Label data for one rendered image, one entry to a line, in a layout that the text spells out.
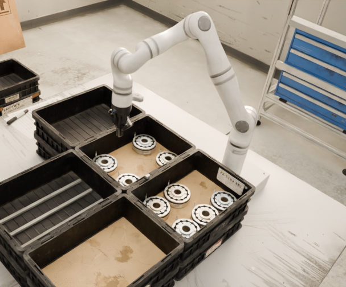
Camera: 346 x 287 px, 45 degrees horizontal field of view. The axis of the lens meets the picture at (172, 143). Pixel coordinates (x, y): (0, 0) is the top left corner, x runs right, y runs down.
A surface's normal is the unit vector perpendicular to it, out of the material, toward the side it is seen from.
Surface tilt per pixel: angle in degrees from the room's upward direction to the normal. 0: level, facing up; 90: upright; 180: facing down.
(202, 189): 0
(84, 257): 0
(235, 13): 90
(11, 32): 73
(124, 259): 0
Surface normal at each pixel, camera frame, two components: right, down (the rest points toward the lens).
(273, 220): 0.13, -0.77
